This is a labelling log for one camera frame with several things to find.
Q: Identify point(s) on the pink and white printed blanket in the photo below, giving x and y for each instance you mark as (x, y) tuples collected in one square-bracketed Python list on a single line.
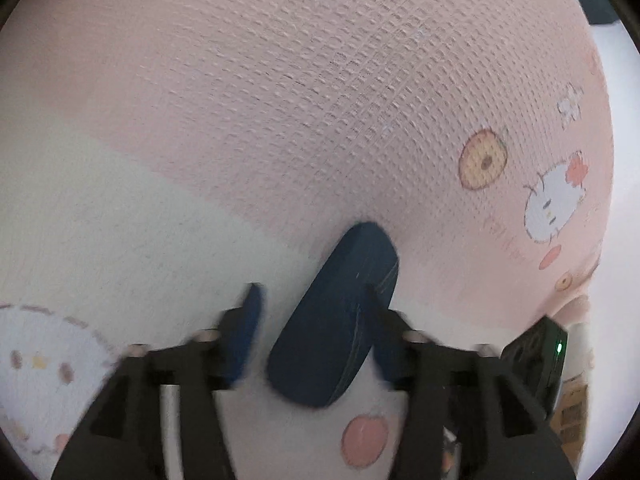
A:
[(280, 110)]

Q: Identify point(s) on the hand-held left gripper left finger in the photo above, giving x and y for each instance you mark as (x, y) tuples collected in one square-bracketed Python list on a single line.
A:
[(245, 340)]

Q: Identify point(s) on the brown cardboard box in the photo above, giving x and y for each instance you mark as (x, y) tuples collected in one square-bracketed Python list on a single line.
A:
[(570, 420)]

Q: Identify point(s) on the dark blue glasses case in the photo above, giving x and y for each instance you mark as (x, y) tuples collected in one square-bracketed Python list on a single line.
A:
[(335, 320)]

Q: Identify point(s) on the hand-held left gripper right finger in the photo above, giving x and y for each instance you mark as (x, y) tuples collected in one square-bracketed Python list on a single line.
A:
[(385, 350)]

